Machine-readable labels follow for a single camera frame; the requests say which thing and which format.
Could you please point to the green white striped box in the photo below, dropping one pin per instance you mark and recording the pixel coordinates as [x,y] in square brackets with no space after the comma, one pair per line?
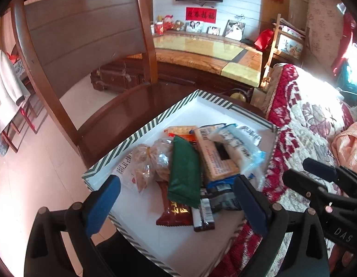
[178,112]

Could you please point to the dark green snack packet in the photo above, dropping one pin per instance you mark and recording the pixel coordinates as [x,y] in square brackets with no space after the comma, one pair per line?
[184,173]

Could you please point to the brown wooden chair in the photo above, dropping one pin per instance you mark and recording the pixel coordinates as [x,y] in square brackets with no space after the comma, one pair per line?
[80,34]

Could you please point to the large photo frame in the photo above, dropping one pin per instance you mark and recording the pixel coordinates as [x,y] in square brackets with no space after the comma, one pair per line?
[235,30]

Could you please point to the brass round knob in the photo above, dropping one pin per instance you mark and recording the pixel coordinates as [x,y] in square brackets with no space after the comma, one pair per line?
[237,95]

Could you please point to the peach quilt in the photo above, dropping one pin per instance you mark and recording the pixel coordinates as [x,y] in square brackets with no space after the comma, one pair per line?
[347,147]

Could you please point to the red brown snack packet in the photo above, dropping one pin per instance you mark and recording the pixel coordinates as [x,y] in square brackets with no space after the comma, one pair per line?
[174,212]

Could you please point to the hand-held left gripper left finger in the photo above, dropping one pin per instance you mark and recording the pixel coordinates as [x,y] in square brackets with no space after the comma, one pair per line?
[104,205]

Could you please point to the red wooden chair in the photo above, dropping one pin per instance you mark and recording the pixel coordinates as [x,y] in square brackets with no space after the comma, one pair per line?
[25,112]

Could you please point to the clear bag of pastries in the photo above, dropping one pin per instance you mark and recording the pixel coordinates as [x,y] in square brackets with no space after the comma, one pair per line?
[152,164]

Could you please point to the long biscuit package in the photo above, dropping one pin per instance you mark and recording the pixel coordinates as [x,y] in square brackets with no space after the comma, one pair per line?
[216,158]

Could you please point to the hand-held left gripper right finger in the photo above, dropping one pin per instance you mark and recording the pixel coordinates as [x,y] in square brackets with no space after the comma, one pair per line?
[250,205]

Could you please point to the red cup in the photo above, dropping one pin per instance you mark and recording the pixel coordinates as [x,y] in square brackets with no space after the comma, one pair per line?
[158,28]

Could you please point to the red white plush toy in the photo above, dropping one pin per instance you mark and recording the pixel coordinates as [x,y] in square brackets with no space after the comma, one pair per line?
[167,21]

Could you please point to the red wall banner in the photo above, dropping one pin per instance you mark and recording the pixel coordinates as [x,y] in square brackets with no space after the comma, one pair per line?
[201,14]

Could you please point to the floral fleece blanket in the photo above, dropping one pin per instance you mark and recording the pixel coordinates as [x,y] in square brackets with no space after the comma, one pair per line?
[305,121]

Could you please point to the white printed snack packet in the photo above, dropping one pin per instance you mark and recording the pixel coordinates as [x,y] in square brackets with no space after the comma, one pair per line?
[125,166]

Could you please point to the white garment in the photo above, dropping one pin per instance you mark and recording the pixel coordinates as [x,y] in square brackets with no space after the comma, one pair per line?
[5,92]

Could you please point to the red gift bag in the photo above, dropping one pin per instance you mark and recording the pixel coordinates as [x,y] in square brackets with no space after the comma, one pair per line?
[265,39]

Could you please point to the large white snack packet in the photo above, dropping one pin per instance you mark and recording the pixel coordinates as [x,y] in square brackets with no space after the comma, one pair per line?
[241,157]

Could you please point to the teal cloth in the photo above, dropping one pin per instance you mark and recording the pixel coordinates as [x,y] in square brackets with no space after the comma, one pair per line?
[345,76]

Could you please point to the orange cracker packet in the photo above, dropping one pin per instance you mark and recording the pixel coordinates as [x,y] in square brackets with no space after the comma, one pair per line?
[178,131]

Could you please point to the framed picture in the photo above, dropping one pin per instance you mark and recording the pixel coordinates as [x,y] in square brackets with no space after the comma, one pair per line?
[291,46]

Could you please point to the dark brown white snack packet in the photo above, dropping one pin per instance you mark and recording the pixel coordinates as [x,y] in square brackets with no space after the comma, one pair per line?
[203,212]

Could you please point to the small photo frame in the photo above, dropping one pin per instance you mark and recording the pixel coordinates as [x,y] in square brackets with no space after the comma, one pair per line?
[194,26]
[213,30]

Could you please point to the wooden rack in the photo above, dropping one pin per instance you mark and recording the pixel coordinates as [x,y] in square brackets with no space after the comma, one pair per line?
[272,52]

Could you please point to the brown teddy bear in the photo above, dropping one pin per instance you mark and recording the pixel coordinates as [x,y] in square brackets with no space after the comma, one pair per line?
[178,25]

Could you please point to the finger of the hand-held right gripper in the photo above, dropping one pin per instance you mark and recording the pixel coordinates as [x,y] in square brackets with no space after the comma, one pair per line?
[299,180]
[319,168]

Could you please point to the red cloth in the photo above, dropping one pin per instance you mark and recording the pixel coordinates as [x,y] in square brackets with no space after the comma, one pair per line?
[342,49]

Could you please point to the marble top television cabinet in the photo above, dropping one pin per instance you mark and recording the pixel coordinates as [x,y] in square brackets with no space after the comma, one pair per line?
[210,54]

